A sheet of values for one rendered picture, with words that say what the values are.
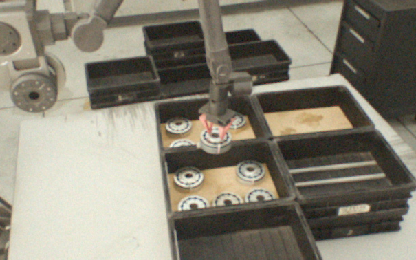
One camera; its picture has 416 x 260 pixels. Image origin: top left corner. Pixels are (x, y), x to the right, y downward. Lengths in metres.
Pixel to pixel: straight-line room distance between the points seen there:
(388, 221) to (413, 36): 1.54
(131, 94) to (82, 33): 1.45
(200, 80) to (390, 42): 1.15
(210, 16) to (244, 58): 1.77
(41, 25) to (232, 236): 0.82
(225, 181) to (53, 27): 0.78
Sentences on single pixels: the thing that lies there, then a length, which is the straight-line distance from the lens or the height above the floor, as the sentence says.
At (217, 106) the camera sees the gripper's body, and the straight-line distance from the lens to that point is 1.42.
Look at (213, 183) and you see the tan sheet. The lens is 1.65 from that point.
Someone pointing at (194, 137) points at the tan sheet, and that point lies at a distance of 1.84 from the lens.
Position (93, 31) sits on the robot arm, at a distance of 1.25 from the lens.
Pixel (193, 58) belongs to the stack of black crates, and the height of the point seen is 0.47.
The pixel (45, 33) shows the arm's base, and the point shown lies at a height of 1.45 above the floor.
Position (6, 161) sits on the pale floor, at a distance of 3.23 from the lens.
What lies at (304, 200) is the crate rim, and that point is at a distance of 1.50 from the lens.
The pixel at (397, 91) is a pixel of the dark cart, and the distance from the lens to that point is 3.22.
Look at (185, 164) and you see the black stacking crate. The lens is 1.67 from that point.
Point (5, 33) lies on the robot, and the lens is 1.27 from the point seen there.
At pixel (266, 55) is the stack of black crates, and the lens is 3.11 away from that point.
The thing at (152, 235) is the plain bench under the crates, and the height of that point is 0.70.
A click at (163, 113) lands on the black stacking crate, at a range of 1.89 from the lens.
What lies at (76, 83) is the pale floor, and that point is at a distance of 3.84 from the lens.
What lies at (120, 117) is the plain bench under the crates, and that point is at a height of 0.70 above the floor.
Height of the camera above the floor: 1.99
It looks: 38 degrees down
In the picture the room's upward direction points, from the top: straight up
